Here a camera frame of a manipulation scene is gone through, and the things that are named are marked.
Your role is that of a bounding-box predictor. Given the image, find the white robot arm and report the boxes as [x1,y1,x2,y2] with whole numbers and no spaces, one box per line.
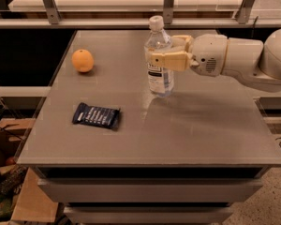
[148,29,281,92]

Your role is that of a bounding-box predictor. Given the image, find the grey cabinet drawer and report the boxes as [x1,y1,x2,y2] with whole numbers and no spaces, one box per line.
[37,179,262,203]
[64,207,232,225]

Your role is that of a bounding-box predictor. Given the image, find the orange fruit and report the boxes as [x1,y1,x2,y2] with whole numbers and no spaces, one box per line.
[71,50,95,73]

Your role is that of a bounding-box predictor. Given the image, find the dark blue snack packet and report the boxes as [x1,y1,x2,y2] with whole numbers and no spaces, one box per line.
[72,102,120,129]

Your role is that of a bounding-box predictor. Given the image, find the grey cabinet lower drawer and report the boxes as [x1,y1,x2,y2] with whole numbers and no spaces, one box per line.
[64,207,232,225]

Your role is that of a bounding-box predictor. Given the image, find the clear blue-labelled plastic bottle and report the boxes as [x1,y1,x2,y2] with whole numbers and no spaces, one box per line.
[144,15,174,98]

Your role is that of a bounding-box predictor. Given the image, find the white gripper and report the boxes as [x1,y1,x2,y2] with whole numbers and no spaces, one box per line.
[150,34,228,77]

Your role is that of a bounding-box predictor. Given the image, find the grey cabinet upper drawer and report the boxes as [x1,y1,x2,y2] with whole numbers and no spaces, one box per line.
[37,179,262,203]

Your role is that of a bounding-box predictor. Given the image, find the brown cardboard box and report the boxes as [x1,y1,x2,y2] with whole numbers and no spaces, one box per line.
[11,169,58,223]

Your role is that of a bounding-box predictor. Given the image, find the metal railing frame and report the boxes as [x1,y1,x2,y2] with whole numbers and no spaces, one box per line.
[0,0,281,29]

